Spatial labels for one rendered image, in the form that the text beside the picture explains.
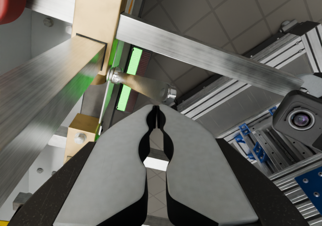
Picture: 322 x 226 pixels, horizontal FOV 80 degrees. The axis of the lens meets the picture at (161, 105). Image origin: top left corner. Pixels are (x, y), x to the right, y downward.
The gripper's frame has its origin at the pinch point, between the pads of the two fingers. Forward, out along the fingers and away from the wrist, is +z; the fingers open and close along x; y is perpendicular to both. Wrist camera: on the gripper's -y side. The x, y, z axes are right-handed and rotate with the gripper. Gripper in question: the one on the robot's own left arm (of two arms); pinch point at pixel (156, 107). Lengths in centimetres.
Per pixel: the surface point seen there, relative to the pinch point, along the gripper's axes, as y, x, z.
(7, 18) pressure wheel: -4.4, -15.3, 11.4
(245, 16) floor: 5, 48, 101
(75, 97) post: 1.3, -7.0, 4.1
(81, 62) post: -1.3, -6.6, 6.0
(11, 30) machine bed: -0.3, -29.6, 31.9
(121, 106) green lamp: 17.6, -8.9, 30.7
